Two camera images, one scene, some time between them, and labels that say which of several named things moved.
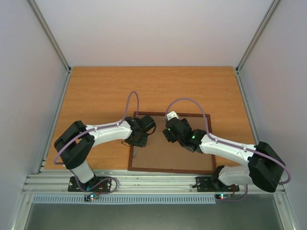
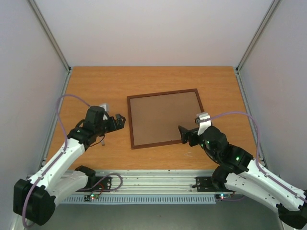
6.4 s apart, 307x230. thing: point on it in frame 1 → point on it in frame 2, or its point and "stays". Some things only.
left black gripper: (142, 144) → (120, 124)
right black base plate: (211, 184) stays
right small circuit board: (222, 196) stays
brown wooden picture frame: (160, 155) → (156, 119)
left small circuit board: (88, 198) stays
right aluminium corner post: (274, 5) stays
